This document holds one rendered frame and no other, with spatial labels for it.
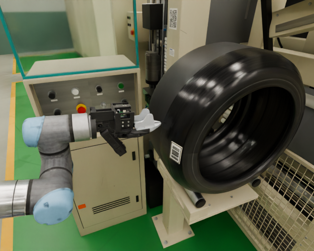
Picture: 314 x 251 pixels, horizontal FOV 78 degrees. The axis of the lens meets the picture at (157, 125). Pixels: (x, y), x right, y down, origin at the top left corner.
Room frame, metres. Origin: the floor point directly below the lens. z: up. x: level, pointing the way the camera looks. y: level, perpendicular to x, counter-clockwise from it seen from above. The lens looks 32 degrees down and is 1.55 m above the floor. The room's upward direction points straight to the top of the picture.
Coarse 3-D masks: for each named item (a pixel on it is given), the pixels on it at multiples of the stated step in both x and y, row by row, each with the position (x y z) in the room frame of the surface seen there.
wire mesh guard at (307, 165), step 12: (312, 168) 0.57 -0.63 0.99; (264, 180) 0.73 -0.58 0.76; (276, 180) 0.68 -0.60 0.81; (300, 180) 0.59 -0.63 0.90; (264, 192) 0.70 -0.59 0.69; (300, 192) 0.58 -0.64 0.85; (264, 216) 0.66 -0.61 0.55; (312, 216) 0.50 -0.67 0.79; (300, 228) 0.51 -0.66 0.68; (252, 240) 0.65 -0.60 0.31
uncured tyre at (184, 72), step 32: (192, 64) 0.60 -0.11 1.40; (224, 64) 0.53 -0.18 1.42; (256, 64) 0.52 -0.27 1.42; (288, 64) 0.57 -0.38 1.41; (160, 96) 0.59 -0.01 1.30; (192, 96) 0.48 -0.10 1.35; (224, 96) 0.47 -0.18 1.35; (256, 96) 0.83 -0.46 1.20; (288, 96) 0.58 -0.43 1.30; (160, 128) 0.52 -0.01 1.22; (192, 128) 0.44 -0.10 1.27; (224, 128) 0.82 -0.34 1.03; (256, 128) 0.76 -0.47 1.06; (288, 128) 0.60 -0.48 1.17; (192, 160) 0.44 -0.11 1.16; (224, 160) 0.70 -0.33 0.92; (256, 160) 0.65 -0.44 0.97; (224, 192) 0.51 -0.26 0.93
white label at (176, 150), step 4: (172, 144) 0.45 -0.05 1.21; (176, 144) 0.44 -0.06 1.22; (172, 148) 0.45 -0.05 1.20; (176, 148) 0.44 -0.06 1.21; (180, 148) 0.43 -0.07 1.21; (172, 152) 0.44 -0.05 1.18; (176, 152) 0.43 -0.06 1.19; (180, 152) 0.43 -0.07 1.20; (172, 156) 0.44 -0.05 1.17; (176, 156) 0.43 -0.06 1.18; (180, 156) 0.42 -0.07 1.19; (176, 160) 0.43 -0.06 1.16
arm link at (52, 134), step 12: (36, 120) 0.40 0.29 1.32; (48, 120) 0.41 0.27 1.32; (60, 120) 0.41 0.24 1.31; (24, 132) 0.37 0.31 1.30; (36, 132) 0.38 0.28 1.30; (48, 132) 0.39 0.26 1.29; (60, 132) 0.39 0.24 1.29; (72, 132) 0.40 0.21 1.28; (36, 144) 0.37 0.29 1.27; (48, 144) 0.38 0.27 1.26; (60, 144) 0.39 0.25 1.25
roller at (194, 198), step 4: (184, 188) 0.56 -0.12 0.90; (188, 192) 0.53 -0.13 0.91; (192, 192) 0.52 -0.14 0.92; (196, 192) 0.51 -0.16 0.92; (192, 196) 0.50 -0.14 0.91; (196, 196) 0.50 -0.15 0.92; (200, 196) 0.50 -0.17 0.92; (192, 200) 0.49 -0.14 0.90; (196, 200) 0.48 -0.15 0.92; (200, 200) 0.48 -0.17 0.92; (204, 200) 0.48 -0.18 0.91; (196, 204) 0.47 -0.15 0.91; (200, 204) 0.47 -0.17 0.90; (204, 204) 0.48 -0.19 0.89
